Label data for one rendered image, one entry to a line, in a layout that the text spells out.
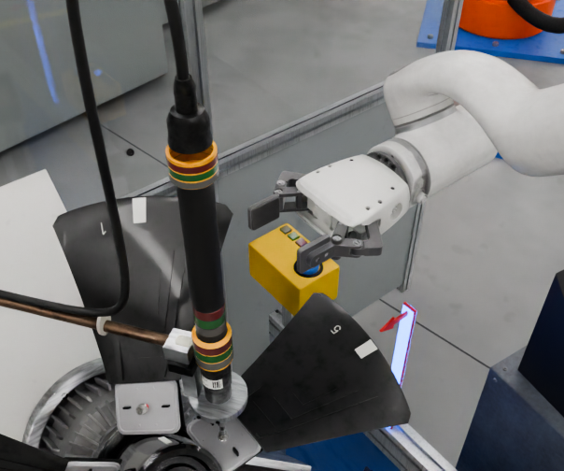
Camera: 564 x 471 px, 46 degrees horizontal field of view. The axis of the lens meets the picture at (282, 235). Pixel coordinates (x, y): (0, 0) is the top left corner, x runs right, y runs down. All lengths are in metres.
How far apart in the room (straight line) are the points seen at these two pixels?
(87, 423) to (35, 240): 0.28
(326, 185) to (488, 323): 1.98
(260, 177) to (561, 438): 0.94
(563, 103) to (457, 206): 2.49
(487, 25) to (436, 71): 3.76
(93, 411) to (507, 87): 0.65
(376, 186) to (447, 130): 0.12
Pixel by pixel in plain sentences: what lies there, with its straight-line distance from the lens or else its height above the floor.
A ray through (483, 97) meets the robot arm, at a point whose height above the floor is 1.60.
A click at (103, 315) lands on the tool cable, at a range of 0.79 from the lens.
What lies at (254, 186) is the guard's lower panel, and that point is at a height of 0.88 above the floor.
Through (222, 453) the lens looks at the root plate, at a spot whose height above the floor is 1.18.
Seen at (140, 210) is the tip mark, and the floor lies 1.42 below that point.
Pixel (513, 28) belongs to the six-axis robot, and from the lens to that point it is 4.53.
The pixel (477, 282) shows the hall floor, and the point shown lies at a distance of 2.81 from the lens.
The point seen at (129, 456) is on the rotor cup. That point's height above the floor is 1.24.
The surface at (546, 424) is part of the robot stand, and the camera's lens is 1.31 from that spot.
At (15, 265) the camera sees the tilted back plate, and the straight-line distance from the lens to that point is 1.04.
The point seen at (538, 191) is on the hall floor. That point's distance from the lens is 3.35.
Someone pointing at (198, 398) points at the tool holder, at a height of 1.28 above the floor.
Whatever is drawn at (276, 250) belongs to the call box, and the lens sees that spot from 1.28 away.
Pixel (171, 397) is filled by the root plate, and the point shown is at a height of 1.27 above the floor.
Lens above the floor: 1.96
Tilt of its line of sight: 43 degrees down
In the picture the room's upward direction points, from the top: straight up
